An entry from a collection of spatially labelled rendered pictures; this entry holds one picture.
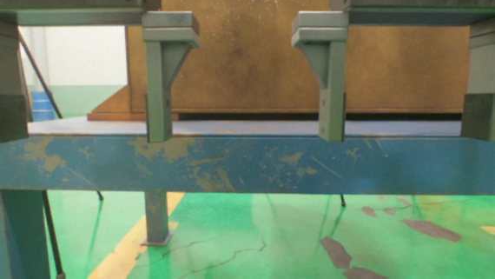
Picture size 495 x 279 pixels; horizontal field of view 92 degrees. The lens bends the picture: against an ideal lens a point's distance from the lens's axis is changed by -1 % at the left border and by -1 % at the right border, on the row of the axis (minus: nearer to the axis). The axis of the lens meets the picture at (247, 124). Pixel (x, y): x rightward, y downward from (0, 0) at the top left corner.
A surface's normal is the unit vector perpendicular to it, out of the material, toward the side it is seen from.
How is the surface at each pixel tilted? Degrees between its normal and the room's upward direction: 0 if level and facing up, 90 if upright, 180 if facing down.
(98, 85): 90
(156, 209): 90
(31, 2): 90
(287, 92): 90
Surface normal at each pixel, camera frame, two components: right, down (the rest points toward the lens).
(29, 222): 1.00, 0.00
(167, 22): 0.00, 0.11
